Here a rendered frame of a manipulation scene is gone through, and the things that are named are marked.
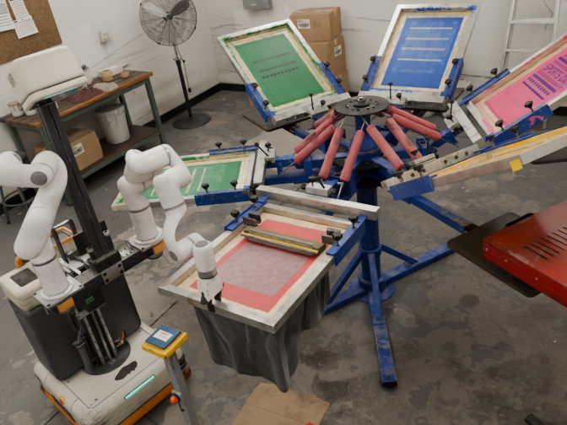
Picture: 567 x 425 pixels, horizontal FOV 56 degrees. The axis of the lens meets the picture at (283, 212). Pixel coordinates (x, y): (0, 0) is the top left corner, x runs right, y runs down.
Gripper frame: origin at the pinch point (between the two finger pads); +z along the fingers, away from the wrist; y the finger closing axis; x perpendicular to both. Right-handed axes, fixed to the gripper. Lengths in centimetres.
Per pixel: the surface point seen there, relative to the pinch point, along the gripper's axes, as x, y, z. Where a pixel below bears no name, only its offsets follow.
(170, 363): -10.1, 20.3, 17.7
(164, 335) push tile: -11.7, 18.5, 5.3
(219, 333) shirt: -10.5, -9.4, 27.1
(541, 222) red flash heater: 103, -86, -12
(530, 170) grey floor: 63, -345, 89
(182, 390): -10.0, 18.6, 35.0
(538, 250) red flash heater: 106, -67, -11
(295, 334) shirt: 21.2, -22.4, 26.2
